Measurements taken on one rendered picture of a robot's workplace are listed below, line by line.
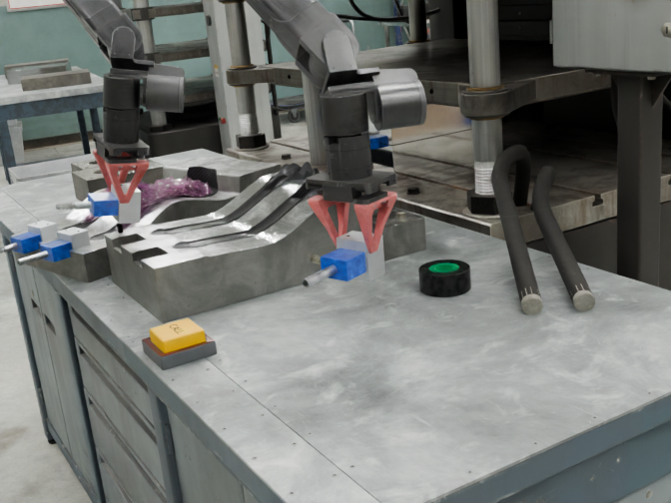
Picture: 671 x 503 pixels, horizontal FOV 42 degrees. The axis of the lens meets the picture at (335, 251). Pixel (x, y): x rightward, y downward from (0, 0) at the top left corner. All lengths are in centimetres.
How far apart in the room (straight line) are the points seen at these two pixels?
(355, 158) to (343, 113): 6
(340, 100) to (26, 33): 756
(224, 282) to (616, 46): 82
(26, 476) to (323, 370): 170
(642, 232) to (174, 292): 91
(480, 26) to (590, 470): 97
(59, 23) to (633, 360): 776
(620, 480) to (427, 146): 130
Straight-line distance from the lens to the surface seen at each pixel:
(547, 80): 194
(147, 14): 593
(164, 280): 134
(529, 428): 97
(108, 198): 147
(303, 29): 110
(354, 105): 106
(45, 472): 271
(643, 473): 111
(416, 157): 219
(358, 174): 108
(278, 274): 141
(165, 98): 141
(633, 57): 165
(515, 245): 137
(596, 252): 198
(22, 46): 855
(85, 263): 160
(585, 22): 172
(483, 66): 175
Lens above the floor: 128
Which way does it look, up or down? 18 degrees down
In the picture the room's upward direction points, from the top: 5 degrees counter-clockwise
